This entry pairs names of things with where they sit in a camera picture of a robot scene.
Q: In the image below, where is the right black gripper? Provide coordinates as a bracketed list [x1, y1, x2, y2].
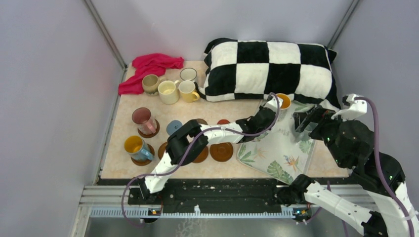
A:
[292, 103, 355, 167]

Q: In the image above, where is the orange cup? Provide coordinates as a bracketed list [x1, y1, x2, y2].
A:
[276, 93, 292, 121]

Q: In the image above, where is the red apple coaster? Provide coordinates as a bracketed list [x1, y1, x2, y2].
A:
[217, 119, 230, 125]

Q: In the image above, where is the amber wooden coaster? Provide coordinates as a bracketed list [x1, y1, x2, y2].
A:
[192, 147, 209, 163]
[158, 142, 168, 159]
[209, 143, 234, 162]

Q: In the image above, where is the dark walnut wooden coaster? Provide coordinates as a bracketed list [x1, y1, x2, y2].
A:
[196, 118, 208, 125]
[137, 119, 161, 139]

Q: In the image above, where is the blue-grey apple coaster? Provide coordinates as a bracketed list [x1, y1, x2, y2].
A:
[166, 120, 182, 136]

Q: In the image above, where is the pink mug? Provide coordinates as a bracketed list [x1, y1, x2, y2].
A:
[131, 107, 158, 136]

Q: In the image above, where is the blue mug yellow inside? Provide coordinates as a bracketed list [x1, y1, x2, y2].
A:
[124, 136, 154, 163]

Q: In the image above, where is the brown wooden coaster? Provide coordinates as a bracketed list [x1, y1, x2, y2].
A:
[130, 144, 155, 166]

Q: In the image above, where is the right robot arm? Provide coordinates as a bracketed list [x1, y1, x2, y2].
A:
[276, 106, 419, 237]

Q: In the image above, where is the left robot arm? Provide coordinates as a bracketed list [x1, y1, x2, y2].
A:
[138, 106, 280, 204]

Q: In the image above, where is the floral white tray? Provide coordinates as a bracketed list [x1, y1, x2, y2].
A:
[237, 101, 315, 184]

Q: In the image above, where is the black white checkered pillow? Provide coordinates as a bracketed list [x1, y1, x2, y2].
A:
[196, 38, 340, 111]

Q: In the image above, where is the yellow ceramic mug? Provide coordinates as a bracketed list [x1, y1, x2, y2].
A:
[178, 80, 200, 103]

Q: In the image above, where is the white dark-rimmed mug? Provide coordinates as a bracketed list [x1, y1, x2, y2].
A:
[179, 68, 198, 81]

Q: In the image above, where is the cream ceramic mug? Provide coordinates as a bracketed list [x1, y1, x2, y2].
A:
[158, 80, 180, 105]

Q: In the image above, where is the beige ceramic mug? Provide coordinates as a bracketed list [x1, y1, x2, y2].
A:
[142, 74, 167, 96]

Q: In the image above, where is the crumpled pink cloth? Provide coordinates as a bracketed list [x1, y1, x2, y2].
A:
[118, 53, 184, 95]

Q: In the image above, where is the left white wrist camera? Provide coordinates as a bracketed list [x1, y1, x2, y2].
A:
[262, 95, 283, 112]

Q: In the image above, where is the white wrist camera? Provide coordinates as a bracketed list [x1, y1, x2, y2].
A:
[262, 95, 283, 112]
[331, 94, 368, 121]

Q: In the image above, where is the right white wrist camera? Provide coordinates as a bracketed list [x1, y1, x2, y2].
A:
[331, 94, 368, 121]

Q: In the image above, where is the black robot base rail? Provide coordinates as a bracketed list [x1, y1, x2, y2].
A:
[127, 178, 307, 214]

